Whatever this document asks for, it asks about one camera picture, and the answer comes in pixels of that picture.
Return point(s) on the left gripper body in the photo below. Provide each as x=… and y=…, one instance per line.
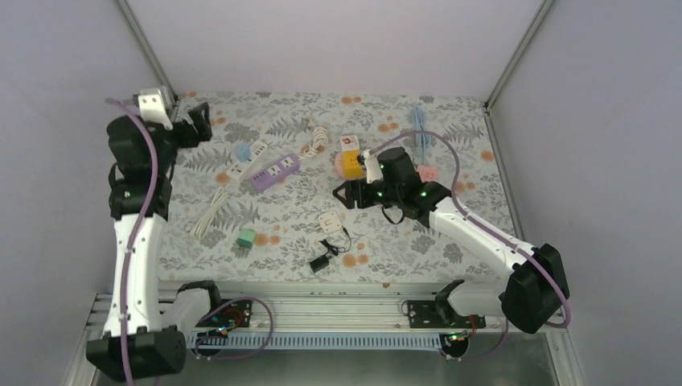
x=190, y=139

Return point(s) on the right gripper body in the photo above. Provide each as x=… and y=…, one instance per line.
x=369, y=200

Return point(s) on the yellow cube socket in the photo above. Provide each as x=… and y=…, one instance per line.
x=350, y=165

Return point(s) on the white cube socket with sticker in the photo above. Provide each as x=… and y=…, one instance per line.
x=349, y=143

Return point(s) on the pink cube socket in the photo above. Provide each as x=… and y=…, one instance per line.
x=427, y=173

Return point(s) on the blue cube socket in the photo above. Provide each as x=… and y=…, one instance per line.
x=243, y=153

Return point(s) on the black power adapter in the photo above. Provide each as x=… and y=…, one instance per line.
x=322, y=261

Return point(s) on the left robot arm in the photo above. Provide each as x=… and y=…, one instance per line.
x=139, y=341

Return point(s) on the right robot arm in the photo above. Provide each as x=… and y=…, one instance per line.
x=533, y=285

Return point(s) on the pink round power socket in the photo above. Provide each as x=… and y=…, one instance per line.
x=338, y=165

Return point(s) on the white cube adapter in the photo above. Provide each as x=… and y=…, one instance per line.
x=330, y=222

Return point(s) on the white power strip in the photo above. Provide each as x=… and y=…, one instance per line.
x=239, y=171

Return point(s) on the purple power strip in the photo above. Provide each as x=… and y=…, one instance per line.
x=275, y=173

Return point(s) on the light green cube socket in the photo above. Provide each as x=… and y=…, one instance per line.
x=246, y=238

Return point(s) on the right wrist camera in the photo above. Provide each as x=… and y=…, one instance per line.
x=371, y=165

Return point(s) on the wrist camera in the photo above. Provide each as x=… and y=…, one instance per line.
x=371, y=165
x=155, y=105

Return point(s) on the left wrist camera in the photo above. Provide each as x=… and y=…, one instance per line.
x=155, y=105

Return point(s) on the aluminium rail base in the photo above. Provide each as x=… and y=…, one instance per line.
x=329, y=316

